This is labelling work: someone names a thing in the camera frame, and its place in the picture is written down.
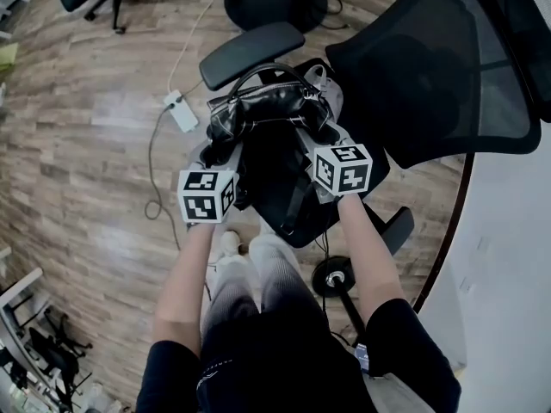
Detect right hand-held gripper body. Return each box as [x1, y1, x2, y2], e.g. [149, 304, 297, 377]
[295, 120, 374, 206]

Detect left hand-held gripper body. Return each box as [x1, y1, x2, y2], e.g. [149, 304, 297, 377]
[176, 138, 243, 227]

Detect black leather handbag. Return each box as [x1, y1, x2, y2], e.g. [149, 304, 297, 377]
[206, 62, 345, 239]

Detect black mesh office chair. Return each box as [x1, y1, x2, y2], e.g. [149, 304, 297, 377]
[198, 0, 551, 258]

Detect person's right forearm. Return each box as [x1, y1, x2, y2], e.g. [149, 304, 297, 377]
[337, 193, 408, 327]

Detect person's left forearm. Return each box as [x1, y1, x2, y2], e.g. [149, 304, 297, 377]
[152, 220, 217, 357]

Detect person's light shoe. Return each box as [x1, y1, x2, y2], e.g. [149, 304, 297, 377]
[216, 229, 243, 268]

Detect gray baseball cap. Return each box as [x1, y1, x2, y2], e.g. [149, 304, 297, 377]
[302, 64, 345, 122]

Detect white power strip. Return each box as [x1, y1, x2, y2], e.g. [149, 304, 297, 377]
[163, 89, 201, 134]

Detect black coat rack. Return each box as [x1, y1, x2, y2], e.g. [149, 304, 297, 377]
[311, 255, 368, 348]

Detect person's gray trouser legs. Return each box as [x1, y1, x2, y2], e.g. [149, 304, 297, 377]
[199, 230, 329, 348]

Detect beige round table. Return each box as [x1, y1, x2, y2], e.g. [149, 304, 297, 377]
[184, 0, 415, 34]

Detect person's navy shirt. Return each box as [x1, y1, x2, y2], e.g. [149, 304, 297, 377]
[135, 298, 462, 413]

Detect green seat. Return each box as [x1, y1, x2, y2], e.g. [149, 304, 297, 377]
[0, 42, 21, 71]

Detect gray power cable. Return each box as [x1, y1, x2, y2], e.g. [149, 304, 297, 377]
[144, 105, 183, 252]

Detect white power cable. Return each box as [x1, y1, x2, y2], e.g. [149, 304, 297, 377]
[166, 0, 227, 95]

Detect white metal frame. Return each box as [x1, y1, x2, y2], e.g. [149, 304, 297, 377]
[0, 266, 65, 413]

